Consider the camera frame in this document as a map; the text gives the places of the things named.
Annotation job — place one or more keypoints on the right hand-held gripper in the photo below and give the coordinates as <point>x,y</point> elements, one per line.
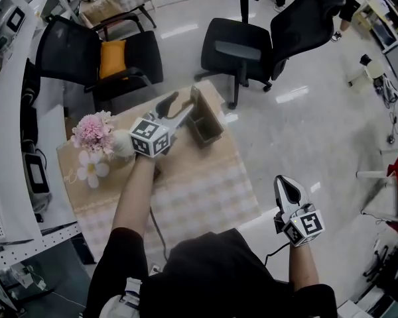
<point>310,225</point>

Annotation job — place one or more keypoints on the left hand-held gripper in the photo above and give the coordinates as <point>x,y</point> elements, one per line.
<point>146,134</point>

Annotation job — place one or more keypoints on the dark organiser box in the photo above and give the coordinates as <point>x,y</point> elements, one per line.
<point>209,124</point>

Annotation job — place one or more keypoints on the person's left forearm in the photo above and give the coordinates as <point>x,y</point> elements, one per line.
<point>132,197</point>

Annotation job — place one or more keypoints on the person's right forearm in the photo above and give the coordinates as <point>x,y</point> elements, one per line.
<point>303,267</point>

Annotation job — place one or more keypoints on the orange cushion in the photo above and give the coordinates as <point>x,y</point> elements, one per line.
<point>112,58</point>

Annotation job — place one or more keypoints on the pink flower bouquet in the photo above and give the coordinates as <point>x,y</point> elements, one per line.
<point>91,129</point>

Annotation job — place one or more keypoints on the black office chair with headrest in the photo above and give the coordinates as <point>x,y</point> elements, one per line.
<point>232,41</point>

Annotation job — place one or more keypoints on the flower-shaped coaster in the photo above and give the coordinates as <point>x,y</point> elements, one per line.
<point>93,169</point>

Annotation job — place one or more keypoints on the person's black shirt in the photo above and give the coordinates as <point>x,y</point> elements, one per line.
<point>219,277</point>

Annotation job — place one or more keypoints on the black folded stand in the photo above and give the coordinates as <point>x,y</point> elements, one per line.
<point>391,270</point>

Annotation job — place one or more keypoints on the beige-clothed side table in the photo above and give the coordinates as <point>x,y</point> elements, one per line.
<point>119,2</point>

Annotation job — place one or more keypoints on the black mesh armchair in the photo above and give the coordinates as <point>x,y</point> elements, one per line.
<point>66,48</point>

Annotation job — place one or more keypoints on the white black floor device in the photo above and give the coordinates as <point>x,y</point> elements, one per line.
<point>388,89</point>

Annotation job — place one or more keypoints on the black bag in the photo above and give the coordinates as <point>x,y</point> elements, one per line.
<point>30,88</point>

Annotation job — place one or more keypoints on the white device with dark screen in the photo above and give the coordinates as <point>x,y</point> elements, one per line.
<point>36,174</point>

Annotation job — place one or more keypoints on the cream small stool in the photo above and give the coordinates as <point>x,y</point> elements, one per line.
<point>374,70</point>

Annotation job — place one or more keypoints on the white long desk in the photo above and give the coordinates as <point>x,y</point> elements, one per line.
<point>10,111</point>

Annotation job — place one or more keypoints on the white appliance with black window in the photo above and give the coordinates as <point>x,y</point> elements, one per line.
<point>16,18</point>

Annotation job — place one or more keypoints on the white metal shelving rack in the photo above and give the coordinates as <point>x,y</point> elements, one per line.
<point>26,250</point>

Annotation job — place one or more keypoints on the white table frame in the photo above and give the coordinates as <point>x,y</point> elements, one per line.
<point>371,175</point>

